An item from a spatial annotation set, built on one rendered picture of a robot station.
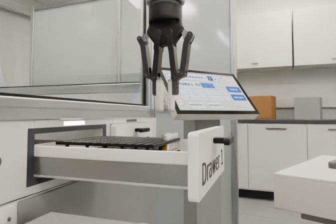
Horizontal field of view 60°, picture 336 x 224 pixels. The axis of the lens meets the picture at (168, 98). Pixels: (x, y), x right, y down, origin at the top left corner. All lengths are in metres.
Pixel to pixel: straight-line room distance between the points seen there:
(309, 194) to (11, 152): 0.57
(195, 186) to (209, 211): 1.13
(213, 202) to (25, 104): 1.19
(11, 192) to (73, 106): 0.24
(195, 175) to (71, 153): 0.25
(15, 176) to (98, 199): 0.30
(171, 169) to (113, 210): 0.47
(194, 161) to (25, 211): 0.35
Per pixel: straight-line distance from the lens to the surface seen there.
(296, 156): 3.50
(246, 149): 3.51
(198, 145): 0.47
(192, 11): 2.43
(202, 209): 1.58
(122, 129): 0.91
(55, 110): 0.69
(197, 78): 1.56
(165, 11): 0.64
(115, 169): 0.54
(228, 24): 2.33
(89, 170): 0.57
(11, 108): 0.61
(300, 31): 3.95
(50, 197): 0.70
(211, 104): 1.45
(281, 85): 4.19
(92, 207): 0.85
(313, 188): 0.66
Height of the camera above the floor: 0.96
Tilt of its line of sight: 3 degrees up
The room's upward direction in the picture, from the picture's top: straight up
